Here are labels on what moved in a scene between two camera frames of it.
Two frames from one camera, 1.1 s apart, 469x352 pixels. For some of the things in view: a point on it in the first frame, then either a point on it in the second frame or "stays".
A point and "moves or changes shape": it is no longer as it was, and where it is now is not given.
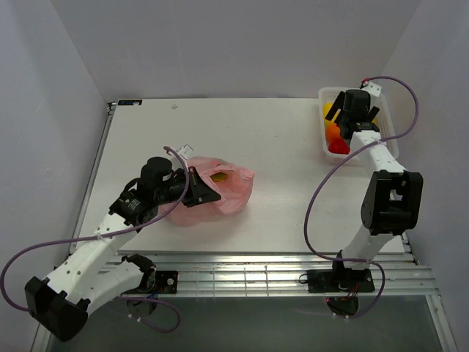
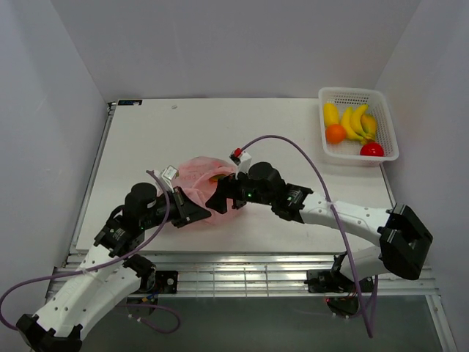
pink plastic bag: x=231 y=182 moves or changes shape
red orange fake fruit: x=338 y=145 moves or changes shape
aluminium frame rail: x=286 y=275 stays
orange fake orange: x=332 y=131 stays
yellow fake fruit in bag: x=218 y=177 stays
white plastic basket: x=383 y=121 stays
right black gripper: x=338 y=105 to x=226 y=189
